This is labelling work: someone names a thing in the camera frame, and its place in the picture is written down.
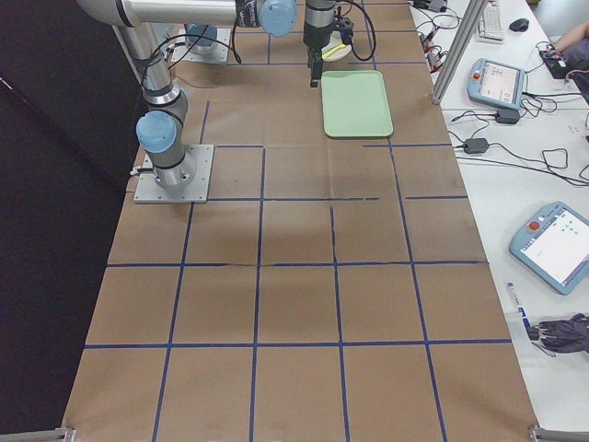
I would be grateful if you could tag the white round plate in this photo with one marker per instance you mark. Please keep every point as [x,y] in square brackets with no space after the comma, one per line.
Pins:
[335,40]

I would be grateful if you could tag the yellow plastic fork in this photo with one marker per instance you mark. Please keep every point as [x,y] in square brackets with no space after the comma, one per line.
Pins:
[333,50]

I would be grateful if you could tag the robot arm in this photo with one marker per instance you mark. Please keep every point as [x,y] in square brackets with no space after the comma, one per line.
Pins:
[215,121]
[206,36]

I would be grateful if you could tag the light green tray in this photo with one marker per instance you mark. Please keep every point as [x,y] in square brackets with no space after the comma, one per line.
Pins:
[355,105]

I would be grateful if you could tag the teach pendant near tray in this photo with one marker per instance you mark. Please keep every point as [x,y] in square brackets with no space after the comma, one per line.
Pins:
[497,84]

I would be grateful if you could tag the black power adapter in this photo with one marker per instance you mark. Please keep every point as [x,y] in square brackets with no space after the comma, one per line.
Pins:
[474,146]

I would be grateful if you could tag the brown paper table cover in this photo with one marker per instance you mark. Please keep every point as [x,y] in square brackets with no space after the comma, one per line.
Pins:
[350,302]

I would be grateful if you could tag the black backdrop curtain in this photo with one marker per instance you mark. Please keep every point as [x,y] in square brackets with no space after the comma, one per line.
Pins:
[69,100]

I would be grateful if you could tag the aluminium frame post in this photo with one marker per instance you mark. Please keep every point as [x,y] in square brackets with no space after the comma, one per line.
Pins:
[459,44]

